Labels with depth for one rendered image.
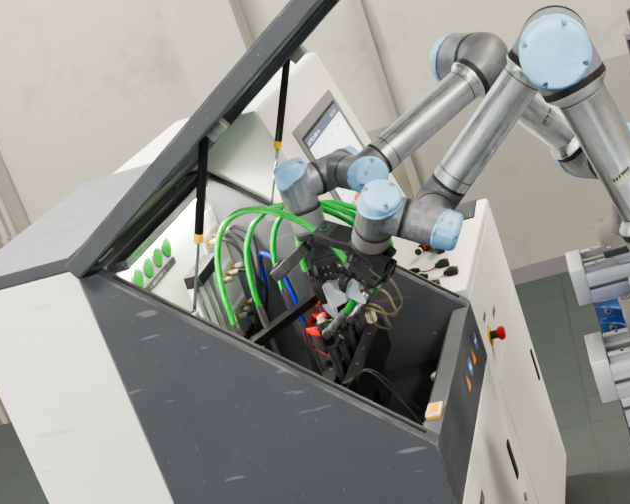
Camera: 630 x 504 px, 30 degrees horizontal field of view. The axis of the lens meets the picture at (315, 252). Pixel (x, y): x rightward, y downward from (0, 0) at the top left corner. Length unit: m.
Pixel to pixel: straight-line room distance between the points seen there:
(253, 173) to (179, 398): 0.74
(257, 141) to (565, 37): 1.08
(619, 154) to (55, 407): 1.23
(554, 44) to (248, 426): 0.95
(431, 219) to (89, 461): 0.90
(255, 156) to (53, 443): 0.86
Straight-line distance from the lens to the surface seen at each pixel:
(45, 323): 2.40
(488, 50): 2.53
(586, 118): 2.05
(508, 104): 2.18
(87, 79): 5.55
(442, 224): 2.13
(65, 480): 2.57
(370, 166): 2.36
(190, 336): 2.29
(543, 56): 2.00
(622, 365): 2.33
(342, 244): 2.27
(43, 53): 5.60
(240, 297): 2.93
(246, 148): 2.88
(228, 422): 2.36
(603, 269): 2.78
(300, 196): 2.46
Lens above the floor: 2.00
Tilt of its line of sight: 17 degrees down
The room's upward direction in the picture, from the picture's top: 20 degrees counter-clockwise
